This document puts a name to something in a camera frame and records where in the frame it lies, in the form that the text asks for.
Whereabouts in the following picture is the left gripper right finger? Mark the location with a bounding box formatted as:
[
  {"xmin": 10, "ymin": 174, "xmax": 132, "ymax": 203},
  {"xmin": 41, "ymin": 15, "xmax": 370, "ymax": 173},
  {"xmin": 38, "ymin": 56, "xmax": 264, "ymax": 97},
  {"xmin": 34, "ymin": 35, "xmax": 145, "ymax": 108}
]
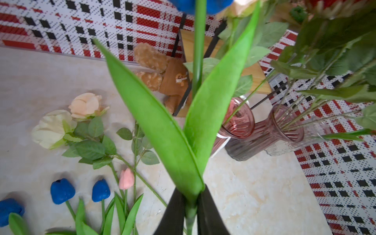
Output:
[{"xmin": 197, "ymin": 185, "xmax": 230, "ymax": 235}]

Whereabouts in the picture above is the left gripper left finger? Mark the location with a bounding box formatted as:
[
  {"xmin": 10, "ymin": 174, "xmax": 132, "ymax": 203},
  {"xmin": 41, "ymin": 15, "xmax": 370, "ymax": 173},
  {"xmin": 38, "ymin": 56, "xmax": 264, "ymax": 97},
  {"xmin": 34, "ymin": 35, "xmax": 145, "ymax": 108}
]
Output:
[{"xmin": 154, "ymin": 189, "xmax": 186, "ymax": 235}]

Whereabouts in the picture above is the blue tulip stem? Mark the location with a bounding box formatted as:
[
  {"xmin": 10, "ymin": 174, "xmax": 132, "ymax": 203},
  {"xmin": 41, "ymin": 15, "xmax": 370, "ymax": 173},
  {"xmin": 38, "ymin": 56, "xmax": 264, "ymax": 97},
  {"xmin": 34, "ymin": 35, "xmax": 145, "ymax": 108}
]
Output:
[
  {"xmin": 96, "ymin": 1, "xmax": 263, "ymax": 235},
  {"xmin": 322, "ymin": 129, "xmax": 376, "ymax": 142}
]

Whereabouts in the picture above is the red gerbera flower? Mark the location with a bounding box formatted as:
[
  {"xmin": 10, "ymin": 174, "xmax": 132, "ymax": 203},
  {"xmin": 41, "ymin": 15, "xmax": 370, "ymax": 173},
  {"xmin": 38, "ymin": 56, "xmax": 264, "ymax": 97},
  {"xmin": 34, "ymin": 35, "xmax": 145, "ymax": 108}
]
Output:
[{"xmin": 271, "ymin": 1, "xmax": 376, "ymax": 131}]

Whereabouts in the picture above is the blue tulip bunch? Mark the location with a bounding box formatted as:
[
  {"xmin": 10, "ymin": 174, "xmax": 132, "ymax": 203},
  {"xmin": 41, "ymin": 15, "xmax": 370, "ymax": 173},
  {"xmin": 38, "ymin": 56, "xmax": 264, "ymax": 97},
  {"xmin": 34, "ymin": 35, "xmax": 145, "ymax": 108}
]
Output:
[{"xmin": 0, "ymin": 177, "xmax": 145, "ymax": 235}]

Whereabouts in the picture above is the pink tulip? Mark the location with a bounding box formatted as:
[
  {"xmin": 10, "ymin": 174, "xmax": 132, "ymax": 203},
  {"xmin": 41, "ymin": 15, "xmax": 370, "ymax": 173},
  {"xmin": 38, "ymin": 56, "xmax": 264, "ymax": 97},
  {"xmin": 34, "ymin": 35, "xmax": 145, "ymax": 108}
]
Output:
[{"xmin": 118, "ymin": 168, "xmax": 135, "ymax": 216}]

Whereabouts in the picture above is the pink glass vase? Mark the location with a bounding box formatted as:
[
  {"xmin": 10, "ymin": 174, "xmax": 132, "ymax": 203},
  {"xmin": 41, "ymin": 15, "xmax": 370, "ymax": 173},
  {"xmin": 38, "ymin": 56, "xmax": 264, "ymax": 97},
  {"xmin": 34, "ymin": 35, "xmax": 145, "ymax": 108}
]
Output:
[{"xmin": 210, "ymin": 96, "xmax": 255, "ymax": 158}]

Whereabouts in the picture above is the dark ribbed glass vase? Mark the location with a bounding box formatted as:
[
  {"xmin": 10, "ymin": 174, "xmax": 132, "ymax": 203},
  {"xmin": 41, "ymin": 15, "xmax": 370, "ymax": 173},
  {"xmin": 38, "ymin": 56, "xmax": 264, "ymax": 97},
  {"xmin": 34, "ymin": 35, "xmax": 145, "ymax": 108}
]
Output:
[{"xmin": 225, "ymin": 104, "xmax": 299, "ymax": 162}]

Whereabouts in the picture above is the clear glass vase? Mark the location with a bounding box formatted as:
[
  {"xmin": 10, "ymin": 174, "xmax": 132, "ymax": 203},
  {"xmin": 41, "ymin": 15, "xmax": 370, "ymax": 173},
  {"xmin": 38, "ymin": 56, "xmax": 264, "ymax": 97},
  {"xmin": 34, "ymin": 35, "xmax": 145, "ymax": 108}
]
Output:
[{"xmin": 265, "ymin": 117, "xmax": 331, "ymax": 156}]

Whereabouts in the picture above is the brown plush teddy bear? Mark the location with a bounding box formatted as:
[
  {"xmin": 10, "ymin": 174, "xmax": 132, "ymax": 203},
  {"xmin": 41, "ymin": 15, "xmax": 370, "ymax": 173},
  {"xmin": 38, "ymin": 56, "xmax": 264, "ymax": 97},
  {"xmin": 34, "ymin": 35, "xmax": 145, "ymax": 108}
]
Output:
[{"xmin": 134, "ymin": 43, "xmax": 189, "ymax": 114}]

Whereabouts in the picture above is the peach rose on table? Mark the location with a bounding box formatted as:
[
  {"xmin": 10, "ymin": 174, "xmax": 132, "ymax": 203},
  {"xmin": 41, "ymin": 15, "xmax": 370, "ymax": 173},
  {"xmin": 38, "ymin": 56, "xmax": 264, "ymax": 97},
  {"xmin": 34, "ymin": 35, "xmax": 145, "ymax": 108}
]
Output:
[{"xmin": 69, "ymin": 93, "xmax": 110, "ymax": 120}]

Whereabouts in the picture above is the wooden two-tier shelf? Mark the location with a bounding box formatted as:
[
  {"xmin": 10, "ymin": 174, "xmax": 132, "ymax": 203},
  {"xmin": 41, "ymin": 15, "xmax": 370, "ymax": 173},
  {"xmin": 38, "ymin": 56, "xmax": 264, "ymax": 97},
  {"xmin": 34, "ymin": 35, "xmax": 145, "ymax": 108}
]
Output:
[{"xmin": 186, "ymin": 14, "xmax": 289, "ymax": 114}]

